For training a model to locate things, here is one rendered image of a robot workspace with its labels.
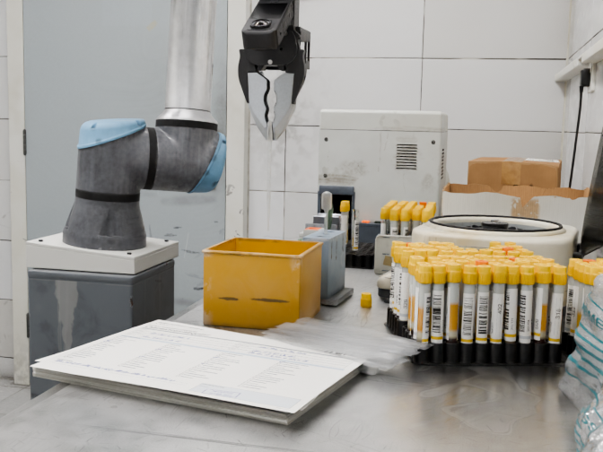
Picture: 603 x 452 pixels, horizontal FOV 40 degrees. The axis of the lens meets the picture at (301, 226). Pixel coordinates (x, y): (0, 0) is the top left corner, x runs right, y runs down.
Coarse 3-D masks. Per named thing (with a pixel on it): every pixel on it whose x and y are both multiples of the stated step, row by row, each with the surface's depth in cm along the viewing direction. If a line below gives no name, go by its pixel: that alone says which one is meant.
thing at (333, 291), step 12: (312, 240) 120; (324, 240) 120; (336, 240) 124; (324, 252) 120; (336, 252) 124; (324, 264) 120; (336, 264) 124; (324, 276) 120; (336, 276) 125; (324, 288) 120; (336, 288) 125; (348, 288) 129; (324, 300) 121; (336, 300) 120
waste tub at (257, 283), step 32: (224, 256) 106; (256, 256) 105; (288, 256) 104; (320, 256) 116; (224, 288) 106; (256, 288) 105; (288, 288) 104; (224, 320) 107; (256, 320) 106; (288, 320) 105
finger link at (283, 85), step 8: (280, 80) 109; (288, 80) 108; (280, 88) 109; (288, 88) 108; (280, 96) 109; (288, 96) 109; (280, 104) 109; (288, 104) 109; (280, 112) 109; (288, 112) 109; (280, 120) 109; (288, 120) 110; (272, 128) 110; (280, 128) 110
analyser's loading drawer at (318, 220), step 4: (316, 216) 175; (320, 216) 175; (324, 216) 175; (336, 216) 174; (340, 216) 179; (316, 220) 176; (320, 220) 175; (324, 220) 175; (332, 220) 175; (336, 220) 174; (340, 220) 179; (308, 224) 170; (312, 224) 170; (316, 224) 170; (320, 224) 170; (332, 224) 170; (336, 224) 175; (348, 224) 187; (332, 228) 169; (336, 228) 170; (348, 228) 184
